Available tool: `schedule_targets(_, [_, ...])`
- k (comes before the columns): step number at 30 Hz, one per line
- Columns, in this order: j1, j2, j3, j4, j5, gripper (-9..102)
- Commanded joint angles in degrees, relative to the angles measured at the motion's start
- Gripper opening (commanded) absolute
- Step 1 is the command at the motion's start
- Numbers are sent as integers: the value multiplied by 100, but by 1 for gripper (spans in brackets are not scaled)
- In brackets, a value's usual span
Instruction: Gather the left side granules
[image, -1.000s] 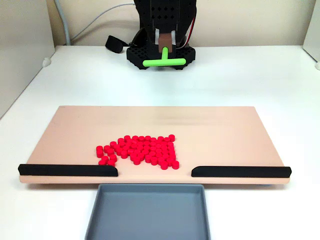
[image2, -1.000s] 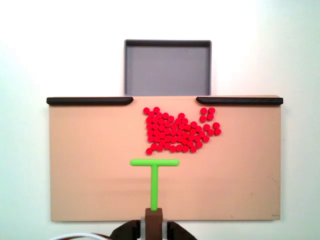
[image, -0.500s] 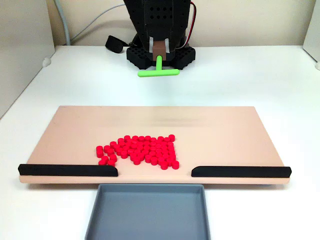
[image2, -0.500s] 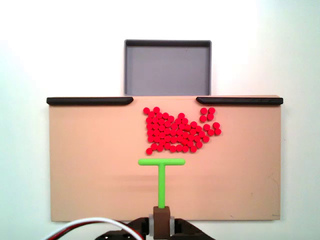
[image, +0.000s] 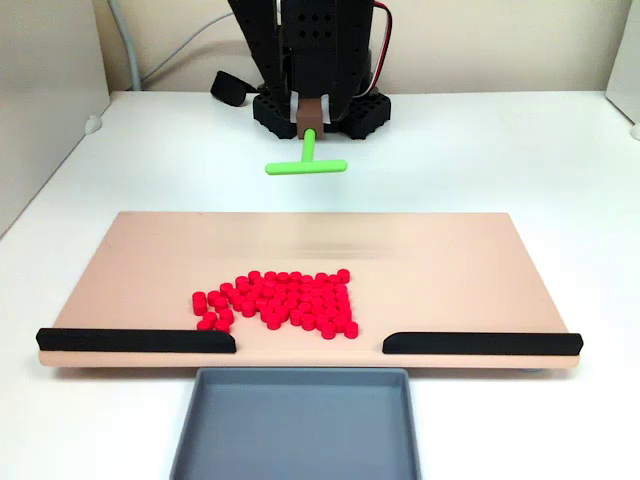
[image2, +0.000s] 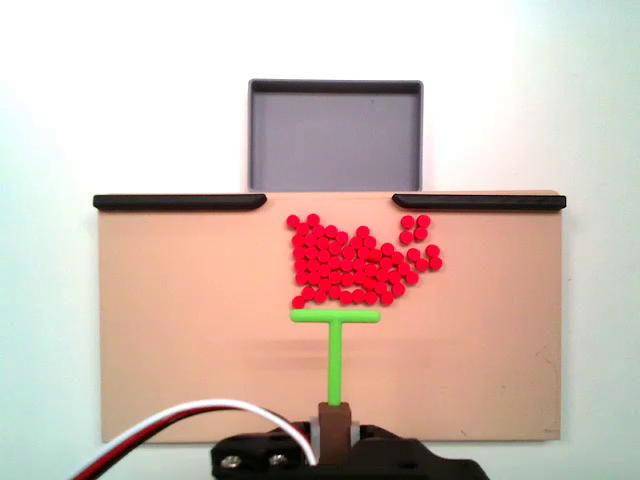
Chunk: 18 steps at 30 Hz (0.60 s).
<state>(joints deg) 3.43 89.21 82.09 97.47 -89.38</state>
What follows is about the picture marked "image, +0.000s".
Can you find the green T-shaped push tool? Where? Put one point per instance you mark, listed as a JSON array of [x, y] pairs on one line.
[[306, 168]]

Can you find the red cylindrical granule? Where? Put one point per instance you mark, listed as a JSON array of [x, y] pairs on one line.
[[265, 291], [283, 309], [303, 291], [248, 306], [321, 307], [351, 327], [267, 300], [328, 328], [199, 297], [296, 306], [307, 277], [343, 272], [274, 317], [240, 299], [224, 288], [282, 275], [305, 299], [209, 316], [247, 289], [291, 290], [308, 320], [233, 292], [279, 301], [269, 308], [341, 285], [317, 284], [345, 308], [278, 293], [255, 276], [291, 298], [212, 296], [309, 307], [334, 308], [305, 285], [199, 305], [295, 275], [294, 284], [241, 281], [226, 314], [279, 285], [322, 316], [204, 324], [341, 292], [340, 318], [343, 299], [321, 275], [329, 284], [222, 324], [330, 299], [267, 284], [316, 291], [332, 278], [328, 291], [220, 302], [317, 299], [295, 314], [270, 275], [254, 297]]

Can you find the beige flat board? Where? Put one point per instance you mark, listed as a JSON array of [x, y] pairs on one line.
[[150, 260]]

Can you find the grey rectangular tray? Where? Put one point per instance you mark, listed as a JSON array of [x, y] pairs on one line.
[[300, 430]]

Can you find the black board edge rail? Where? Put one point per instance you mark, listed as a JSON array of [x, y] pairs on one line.
[[475, 344], [125, 341]]

